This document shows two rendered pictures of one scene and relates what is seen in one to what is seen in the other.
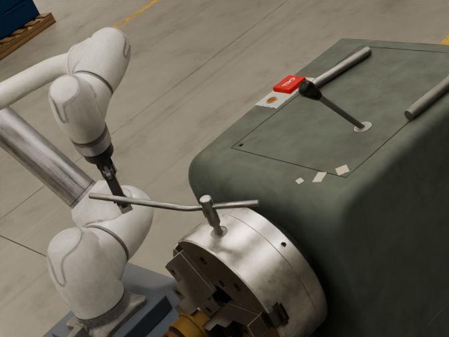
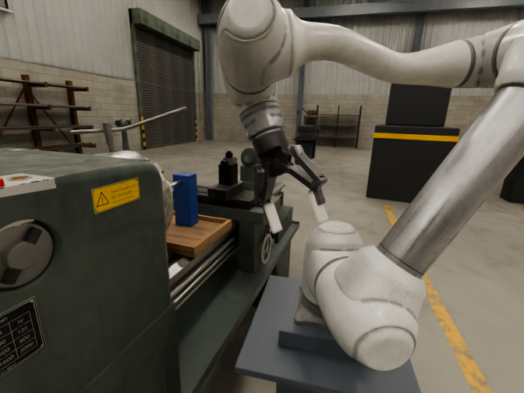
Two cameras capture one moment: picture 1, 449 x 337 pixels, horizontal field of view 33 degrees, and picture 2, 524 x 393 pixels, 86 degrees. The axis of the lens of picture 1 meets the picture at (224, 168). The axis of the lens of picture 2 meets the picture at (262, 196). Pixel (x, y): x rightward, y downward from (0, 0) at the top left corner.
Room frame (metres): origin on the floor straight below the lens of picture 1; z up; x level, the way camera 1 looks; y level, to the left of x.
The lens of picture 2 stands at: (2.16, -0.17, 1.35)
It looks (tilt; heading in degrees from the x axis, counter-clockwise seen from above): 16 degrees down; 138
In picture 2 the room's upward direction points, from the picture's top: 2 degrees clockwise
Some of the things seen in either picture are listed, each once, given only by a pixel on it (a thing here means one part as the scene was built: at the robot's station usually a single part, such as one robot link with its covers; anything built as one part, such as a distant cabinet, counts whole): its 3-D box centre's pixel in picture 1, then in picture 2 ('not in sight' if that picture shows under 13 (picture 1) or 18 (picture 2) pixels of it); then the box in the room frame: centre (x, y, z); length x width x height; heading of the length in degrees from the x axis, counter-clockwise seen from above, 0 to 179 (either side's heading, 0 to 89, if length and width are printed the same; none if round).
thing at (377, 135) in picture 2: not in sight; (409, 140); (0.00, 5.50, 0.98); 1.81 x 1.22 x 1.95; 115
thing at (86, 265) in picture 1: (83, 267); (333, 260); (1.77, 0.46, 0.97); 0.18 x 0.16 x 0.22; 142
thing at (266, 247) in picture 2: not in sight; (259, 237); (1.14, 0.73, 0.73); 0.27 x 0.12 x 0.27; 119
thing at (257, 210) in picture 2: not in sight; (225, 203); (0.96, 0.65, 0.89); 0.53 x 0.30 x 0.06; 29
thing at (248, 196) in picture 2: not in sight; (217, 196); (0.96, 0.60, 0.95); 0.43 x 0.18 x 0.04; 29
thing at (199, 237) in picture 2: not in sight; (177, 229); (1.11, 0.30, 0.88); 0.36 x 0.30 x 0.04; 29
